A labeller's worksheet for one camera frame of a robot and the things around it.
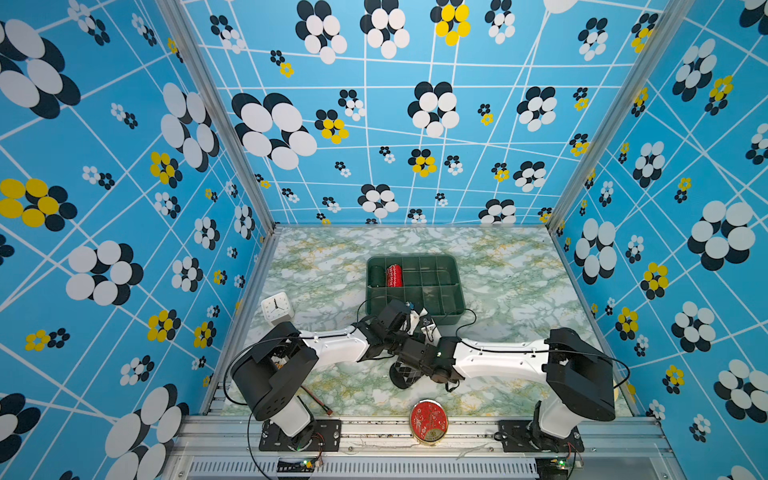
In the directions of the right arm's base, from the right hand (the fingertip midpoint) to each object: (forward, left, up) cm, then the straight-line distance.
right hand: (436, 353), depth 86 cm
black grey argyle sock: (-6, +10, -1) cm, 11 cm away
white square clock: (+13, +50, +2) cm, 51 cm away
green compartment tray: (+22, 0, +5) cm, 22 cm away
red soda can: (+25, +12, +4) cm, 28 cm away
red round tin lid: (-18, +3, +1) cm, 18 cm away
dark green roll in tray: (+25, +19, +4) cm, 31 cm away
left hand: (-1, +1, +4) cm, 4 cm away
